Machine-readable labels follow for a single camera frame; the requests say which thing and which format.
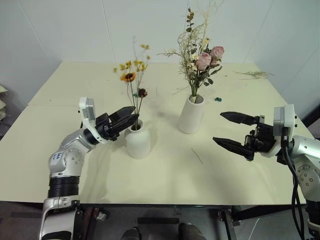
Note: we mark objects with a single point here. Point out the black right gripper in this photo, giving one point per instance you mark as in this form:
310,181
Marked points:
262,140

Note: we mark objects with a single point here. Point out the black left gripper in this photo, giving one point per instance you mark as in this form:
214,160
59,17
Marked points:
105,128

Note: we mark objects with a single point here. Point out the yellow sunflower dried bouquet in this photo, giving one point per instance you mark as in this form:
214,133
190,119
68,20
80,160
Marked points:
128,76

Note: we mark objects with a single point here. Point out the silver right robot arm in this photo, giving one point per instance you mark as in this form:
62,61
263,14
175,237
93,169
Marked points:
307,152

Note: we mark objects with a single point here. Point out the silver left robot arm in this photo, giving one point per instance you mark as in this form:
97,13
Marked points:
72,151

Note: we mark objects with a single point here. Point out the short round white vase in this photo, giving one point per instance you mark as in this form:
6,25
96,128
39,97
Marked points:
137,145

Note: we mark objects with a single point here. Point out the small green scrap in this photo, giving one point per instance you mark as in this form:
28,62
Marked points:
218,99

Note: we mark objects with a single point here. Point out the thin dry twig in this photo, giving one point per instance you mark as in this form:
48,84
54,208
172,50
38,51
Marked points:
197,156

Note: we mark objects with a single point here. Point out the tall tapered white vase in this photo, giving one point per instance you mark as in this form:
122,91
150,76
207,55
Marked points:
191,117

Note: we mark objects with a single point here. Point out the loose dried grass sprig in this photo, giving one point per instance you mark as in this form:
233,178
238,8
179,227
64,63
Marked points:
257,74

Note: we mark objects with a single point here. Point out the pink rose dried bouquet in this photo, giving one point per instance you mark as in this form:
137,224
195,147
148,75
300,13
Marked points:
203,61

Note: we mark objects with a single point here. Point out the dark rounded shape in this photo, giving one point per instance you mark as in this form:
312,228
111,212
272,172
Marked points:
132,234
191,232

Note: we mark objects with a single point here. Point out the grey stacked material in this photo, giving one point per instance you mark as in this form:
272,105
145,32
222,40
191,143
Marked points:
2,105

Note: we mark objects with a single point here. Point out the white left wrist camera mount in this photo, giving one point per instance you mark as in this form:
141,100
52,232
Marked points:
86,107

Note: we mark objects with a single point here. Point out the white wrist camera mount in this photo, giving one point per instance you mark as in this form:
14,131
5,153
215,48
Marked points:
86,107
287,117

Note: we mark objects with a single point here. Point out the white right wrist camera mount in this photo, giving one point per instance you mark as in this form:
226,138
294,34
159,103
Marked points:
287,117

